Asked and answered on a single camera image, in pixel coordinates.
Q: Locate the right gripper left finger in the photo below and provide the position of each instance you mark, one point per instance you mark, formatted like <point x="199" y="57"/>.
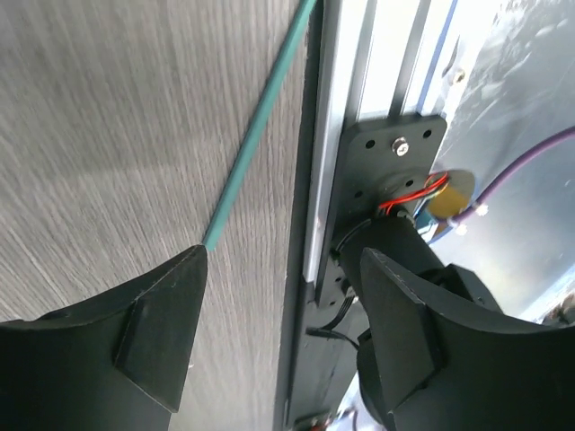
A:
<point x="116" y="361"/>

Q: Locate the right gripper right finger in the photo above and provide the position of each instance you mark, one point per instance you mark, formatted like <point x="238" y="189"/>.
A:
<point x="436" y="361"/>

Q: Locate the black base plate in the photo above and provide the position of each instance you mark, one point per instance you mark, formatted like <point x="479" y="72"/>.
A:
<point x="377" y="160"/>

